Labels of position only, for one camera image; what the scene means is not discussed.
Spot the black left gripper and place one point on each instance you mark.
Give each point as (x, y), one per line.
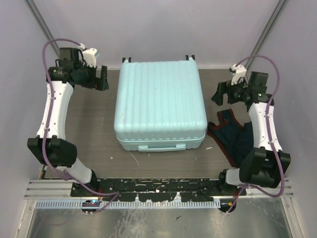
(99, 84)

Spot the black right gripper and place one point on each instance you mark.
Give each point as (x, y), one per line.
(225, 87)

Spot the mint green suitcase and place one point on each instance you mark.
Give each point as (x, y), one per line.
(160, 106)

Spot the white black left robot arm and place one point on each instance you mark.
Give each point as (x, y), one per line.
(75, 66)

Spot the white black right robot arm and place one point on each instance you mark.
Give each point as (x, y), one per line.
(264, 167)

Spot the navy garment with red trim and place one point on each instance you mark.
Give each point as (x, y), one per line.
(235, 140)

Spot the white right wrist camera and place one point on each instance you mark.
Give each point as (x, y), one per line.
(238, 73)

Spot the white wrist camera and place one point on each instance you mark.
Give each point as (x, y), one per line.
(90, 56)
(238, 73)

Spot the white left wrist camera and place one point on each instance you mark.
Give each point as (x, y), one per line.
(90, 56)

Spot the aluminium front rail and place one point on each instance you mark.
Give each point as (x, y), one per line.
(56, 188)

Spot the slotted cable duct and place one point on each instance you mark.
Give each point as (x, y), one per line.
(93, 204)

